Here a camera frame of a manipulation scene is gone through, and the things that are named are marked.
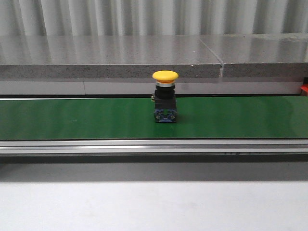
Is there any green conveyor belt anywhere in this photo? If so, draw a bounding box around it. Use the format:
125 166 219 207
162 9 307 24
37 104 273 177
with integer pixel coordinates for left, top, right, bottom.
0 96 308 140

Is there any grey stone slab right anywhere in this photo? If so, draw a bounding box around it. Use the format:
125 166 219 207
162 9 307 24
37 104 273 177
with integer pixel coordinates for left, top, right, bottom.
200 34 308 79

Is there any grey stone slab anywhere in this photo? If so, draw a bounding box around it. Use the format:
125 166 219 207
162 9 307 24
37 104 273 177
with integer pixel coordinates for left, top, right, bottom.
0 36 221 80
200 34 308 79

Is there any white panel below slabs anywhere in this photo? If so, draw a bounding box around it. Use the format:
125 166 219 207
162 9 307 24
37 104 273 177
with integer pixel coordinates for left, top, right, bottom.
0 77 304 95

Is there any grey stone slab left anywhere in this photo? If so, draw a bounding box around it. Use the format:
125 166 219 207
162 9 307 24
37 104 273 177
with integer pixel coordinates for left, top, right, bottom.
0 36 221 80

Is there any red plastic part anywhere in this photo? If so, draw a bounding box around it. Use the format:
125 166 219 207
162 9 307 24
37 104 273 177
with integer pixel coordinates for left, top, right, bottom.
300 84 308 96

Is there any white pleated curtain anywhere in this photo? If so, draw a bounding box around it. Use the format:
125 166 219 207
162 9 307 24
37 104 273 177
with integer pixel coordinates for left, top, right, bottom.
0 0 308 36

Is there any aluminium conveyor side rail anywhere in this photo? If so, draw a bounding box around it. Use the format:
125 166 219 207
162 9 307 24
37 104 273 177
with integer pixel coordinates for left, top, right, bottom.
0 139 308 157

